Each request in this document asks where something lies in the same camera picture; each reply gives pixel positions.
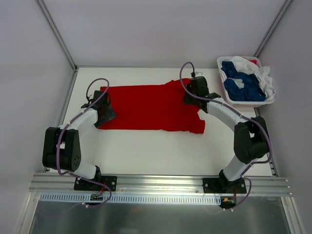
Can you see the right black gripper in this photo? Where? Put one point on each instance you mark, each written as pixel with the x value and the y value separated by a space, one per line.
pixel 189 96

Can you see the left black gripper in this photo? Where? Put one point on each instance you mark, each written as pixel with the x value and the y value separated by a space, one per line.
pixel 107 116

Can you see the red t shirt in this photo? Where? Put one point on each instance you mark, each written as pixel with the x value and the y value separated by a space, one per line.
pixel 153 107

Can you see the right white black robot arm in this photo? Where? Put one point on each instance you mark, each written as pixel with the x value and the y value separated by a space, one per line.
pixel 251 140

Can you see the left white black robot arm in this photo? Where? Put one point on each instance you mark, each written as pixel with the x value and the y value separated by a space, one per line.
pixel 61 150

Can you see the blue t shirt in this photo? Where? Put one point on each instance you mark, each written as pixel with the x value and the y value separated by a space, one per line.
pixel 241 86

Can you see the white laundry basket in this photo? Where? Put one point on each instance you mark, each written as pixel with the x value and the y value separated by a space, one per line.
pixel 225 94

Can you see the white t shirt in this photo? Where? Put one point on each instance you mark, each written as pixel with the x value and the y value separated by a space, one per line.
pixel 262 74

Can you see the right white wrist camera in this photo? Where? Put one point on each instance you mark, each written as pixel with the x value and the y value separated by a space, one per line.
pixel 196 74

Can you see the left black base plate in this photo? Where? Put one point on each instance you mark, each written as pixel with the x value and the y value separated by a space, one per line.
pixel 83 185

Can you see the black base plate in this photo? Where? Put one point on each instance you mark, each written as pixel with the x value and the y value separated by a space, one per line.
pixel 83 185
pixel 222 186

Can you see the aluminium mounting rail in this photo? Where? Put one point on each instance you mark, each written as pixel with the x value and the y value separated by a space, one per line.
pixel 163 184

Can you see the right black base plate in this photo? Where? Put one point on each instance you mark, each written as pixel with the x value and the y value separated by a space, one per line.
pixel 222 186

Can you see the white slotted cable duct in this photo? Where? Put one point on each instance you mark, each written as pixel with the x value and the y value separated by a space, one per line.
pixel 132 199

